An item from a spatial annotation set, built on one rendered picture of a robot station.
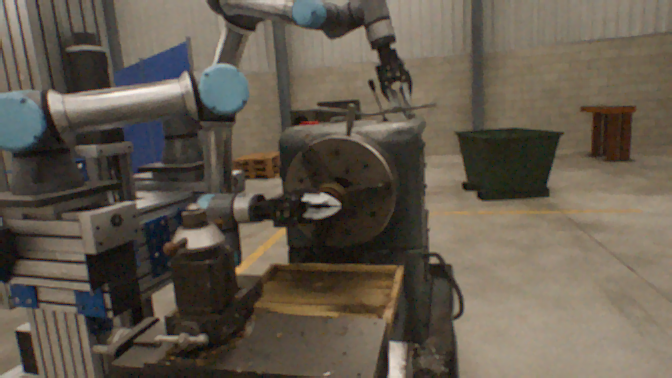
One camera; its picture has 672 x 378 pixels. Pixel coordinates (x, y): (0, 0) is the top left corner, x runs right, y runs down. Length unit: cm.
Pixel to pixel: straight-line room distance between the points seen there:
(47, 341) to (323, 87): 1030
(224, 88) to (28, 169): 49
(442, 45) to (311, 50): 329
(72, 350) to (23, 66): 85
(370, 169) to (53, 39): 96
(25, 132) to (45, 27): 50
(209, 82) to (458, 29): 1052
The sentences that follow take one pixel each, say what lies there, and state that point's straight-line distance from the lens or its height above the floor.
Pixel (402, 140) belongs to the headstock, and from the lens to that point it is 130.
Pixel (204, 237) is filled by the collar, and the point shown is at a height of 114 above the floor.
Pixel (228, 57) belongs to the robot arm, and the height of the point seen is 151.
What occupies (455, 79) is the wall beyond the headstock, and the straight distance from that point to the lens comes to 1121.
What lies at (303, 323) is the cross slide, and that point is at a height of 97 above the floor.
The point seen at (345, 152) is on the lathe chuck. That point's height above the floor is 119.
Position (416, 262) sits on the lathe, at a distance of 138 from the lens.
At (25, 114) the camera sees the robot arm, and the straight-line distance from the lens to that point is 106.
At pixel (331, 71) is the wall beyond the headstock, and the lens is 1147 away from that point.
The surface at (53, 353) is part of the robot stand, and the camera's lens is 173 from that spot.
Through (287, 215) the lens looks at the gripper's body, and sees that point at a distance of 102.
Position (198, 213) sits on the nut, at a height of 117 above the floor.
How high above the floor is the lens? 131
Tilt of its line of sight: 10 degrees down
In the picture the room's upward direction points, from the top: 4 degrees counter-clockwise
